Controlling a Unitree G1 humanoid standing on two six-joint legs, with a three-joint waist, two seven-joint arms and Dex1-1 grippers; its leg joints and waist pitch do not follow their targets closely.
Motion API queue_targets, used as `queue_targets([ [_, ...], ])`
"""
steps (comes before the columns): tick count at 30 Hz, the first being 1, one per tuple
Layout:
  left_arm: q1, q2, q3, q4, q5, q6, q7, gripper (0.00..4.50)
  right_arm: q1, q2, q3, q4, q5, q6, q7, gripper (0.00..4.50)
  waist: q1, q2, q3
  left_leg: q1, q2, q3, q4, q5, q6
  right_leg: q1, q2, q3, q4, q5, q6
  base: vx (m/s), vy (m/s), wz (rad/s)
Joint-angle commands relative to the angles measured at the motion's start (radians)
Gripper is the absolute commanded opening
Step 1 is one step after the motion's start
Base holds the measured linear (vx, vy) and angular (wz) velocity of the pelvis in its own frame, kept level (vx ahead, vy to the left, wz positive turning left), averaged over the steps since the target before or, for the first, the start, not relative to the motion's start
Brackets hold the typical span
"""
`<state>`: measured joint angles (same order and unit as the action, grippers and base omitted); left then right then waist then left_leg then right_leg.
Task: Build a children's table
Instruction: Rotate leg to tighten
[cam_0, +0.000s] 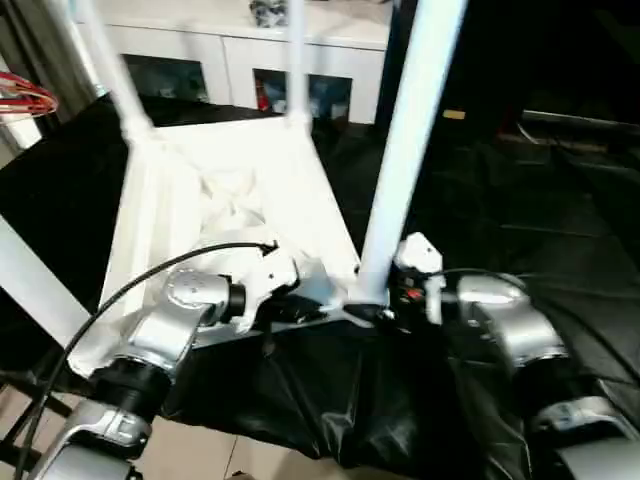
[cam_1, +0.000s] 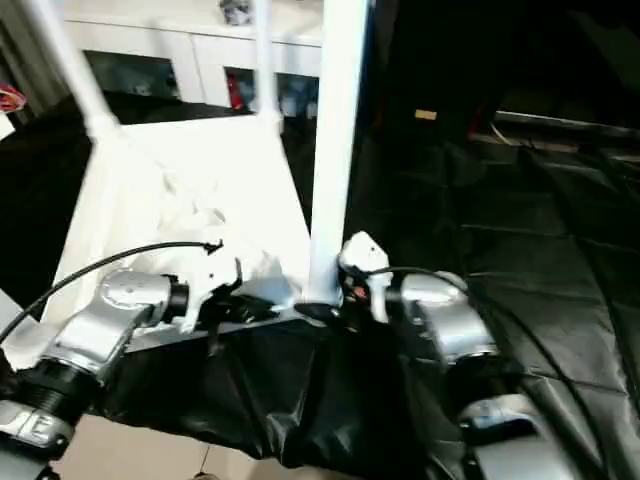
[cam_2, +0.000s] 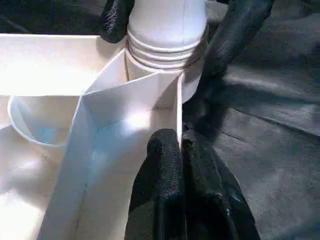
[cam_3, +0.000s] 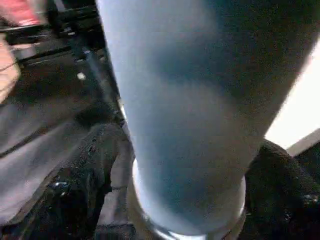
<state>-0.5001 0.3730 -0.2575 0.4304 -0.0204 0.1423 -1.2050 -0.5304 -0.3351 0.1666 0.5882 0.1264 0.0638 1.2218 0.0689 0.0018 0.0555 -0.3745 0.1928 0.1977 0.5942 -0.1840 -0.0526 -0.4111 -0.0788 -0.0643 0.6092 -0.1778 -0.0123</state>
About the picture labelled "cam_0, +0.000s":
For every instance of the white sideboard cabinet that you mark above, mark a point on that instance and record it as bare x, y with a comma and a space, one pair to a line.
240, 50

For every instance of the small tan label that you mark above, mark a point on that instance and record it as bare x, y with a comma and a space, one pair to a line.
455, 114

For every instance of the red and white bundle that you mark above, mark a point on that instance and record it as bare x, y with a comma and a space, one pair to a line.
30, 97

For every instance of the white plastic table leg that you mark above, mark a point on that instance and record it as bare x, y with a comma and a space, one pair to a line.
35, 280
120, 75
405, 150
297, 75

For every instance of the white plastic table top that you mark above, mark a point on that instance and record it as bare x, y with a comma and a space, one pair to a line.
175, 225

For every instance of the dark glittery ornament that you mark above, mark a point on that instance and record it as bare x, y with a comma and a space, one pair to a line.
267, 12

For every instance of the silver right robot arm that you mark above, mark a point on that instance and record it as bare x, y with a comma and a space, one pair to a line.
515, 320

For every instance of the black folding stand frame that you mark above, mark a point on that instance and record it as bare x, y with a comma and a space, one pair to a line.
35, 400

